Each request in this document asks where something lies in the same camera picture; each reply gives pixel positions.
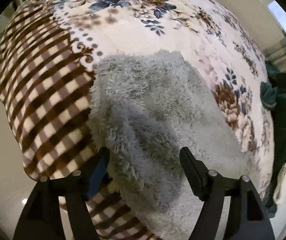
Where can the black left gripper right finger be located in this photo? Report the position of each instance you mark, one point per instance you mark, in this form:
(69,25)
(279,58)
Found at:
(247,217)

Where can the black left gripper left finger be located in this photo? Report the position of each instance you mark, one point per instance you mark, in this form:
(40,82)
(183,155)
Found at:
(41,219)

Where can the grey fluffy fleece pants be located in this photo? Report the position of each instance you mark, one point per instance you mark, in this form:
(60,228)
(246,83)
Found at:
(144,109)

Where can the white cloth beside bed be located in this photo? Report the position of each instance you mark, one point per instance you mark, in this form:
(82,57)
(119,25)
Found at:
(279,194)

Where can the dark green garment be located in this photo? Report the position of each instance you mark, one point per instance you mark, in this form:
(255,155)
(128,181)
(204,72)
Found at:
(273,98)

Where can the floral and checkered bed blanket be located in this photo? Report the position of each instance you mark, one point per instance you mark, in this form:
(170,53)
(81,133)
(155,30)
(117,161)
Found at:
(49,56)

